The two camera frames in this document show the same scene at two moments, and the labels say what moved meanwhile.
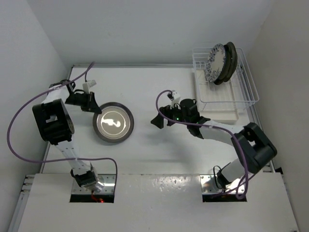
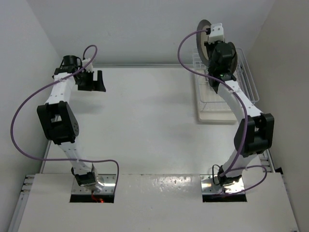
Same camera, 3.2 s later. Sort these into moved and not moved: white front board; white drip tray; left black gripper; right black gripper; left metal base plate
Moved: right black gripper; left black gripper
Not moved: white front board; left metal base plate; white drip tray
